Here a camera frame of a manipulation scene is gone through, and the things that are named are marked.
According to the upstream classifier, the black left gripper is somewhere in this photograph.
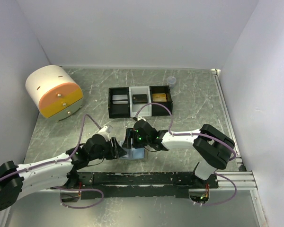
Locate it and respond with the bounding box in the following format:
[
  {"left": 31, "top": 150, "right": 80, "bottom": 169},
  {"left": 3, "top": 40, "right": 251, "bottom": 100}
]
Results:
[{"left": 89, "top": 136, "right": 128, "bottom": 161}]

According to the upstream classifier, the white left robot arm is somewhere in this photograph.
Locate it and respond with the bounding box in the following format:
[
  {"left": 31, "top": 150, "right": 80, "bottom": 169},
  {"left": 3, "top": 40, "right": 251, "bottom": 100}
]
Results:
[{"left": 0, "top": 134, "right": 127, "bottom": 211}]

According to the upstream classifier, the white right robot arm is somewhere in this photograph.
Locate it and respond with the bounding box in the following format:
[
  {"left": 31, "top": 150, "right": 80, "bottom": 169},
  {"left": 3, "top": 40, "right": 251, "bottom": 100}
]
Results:
[{"left": 122, "top": 119, "right": 236, "bottom": 188}]

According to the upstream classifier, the black cards stack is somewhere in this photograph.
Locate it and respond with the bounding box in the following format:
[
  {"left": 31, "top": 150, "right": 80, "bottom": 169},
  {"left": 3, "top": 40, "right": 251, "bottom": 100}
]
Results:
[{"left": 132, "top": 94, "right": 148, "bottom": 104}]

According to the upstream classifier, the silver cards stack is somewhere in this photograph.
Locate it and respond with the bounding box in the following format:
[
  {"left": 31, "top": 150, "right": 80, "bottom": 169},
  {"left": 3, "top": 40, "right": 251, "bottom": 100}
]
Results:
[{"left": 112, "top": 94, "right": 129, "bottom": 105}]

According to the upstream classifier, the gold cards stack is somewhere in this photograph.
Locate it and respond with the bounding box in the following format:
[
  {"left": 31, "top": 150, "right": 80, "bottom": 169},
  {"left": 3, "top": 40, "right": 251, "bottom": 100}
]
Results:
[{"left": 152, "top": 93, "right": 168, "bottom": 103}]

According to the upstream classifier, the black left tray compartment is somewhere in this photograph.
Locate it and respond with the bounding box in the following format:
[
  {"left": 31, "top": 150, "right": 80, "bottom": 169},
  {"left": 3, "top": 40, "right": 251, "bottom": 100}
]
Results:
[{"left": 108, "top": 87, "right": 130, "bottom": 119}]

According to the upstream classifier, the black tray compartment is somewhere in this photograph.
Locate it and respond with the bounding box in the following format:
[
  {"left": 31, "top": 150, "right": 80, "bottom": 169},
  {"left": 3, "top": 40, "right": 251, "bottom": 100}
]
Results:
[
  {"left": 108, "top": 87, "right": 130, "bottom": 119},
  {"left": 150, "top": 86, "right": 173, "bottom": 116}
]

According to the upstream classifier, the white middle tray compartment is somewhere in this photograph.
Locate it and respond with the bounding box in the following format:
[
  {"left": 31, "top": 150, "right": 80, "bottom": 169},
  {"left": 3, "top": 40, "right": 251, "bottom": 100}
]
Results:
[{"left": 129, "top": 86, "right": 151, "bottom": 117}]

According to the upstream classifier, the black right tray compartment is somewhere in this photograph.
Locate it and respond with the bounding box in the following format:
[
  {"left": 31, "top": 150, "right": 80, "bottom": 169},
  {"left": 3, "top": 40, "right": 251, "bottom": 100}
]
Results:
[{"left": 150, "top": 86, "right": 173, "bottom": 116}]

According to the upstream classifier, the small clear plastic cup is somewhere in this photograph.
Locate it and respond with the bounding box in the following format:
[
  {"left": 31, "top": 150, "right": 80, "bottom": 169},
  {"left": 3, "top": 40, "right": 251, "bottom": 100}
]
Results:
[{"left": 167, "top": 76, "right": 177, "bottom": 88}]

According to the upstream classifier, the white orange yellow drawer cabinet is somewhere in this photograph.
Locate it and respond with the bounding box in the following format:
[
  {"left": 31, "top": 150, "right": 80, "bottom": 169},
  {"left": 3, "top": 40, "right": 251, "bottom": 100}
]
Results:
[{"left": 25, "top": 65, "right": 83, "bottom": 122}]

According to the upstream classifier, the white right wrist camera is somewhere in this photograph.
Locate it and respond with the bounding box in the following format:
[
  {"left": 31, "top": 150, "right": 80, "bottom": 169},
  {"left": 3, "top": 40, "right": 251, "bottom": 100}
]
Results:
[{"left": 133, "top": 116, "right": 147, "bottom": 122}]

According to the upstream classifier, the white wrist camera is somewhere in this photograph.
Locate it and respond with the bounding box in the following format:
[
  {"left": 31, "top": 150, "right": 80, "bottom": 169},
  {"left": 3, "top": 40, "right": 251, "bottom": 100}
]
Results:
[
  {"left": 97, "top": 125, "right": 113, "bottom": 140},
  {"left": 133, "top": 116, "right": 147, "bottom": 122}
]

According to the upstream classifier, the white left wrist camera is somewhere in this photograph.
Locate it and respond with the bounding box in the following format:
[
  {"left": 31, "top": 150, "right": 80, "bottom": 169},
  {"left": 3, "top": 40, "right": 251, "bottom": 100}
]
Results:
[{"left": 97, "top": 125, "right": 113, "bottom": 140}]

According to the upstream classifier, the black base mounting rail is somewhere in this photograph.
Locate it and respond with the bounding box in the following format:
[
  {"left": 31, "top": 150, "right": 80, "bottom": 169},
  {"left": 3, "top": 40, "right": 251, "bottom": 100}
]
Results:
[{"left": 49, "top": 171, "right": 220, "bottom": 203}]

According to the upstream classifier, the aluminium frame rail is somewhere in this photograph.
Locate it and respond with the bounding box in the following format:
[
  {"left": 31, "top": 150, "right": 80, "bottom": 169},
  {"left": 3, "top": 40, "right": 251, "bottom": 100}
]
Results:
[{"left": 211, "top": 69, "right": 258, "bottom": 191}]

